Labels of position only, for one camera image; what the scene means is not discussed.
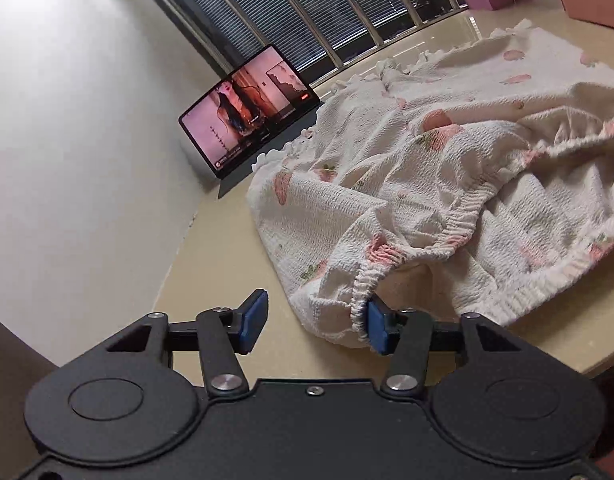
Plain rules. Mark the metal window guard bars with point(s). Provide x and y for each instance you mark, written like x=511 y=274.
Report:
x=319 y=37

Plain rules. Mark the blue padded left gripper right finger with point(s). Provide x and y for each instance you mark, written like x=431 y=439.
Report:
x=405 y=337

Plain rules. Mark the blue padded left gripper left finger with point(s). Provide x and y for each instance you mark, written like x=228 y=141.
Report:
x=223 y=334

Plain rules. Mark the white strawberry print garment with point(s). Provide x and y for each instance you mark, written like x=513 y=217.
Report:
x=479 y=179

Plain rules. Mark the tablet with keyboard cover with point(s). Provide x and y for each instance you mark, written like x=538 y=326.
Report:
x=258 y=107

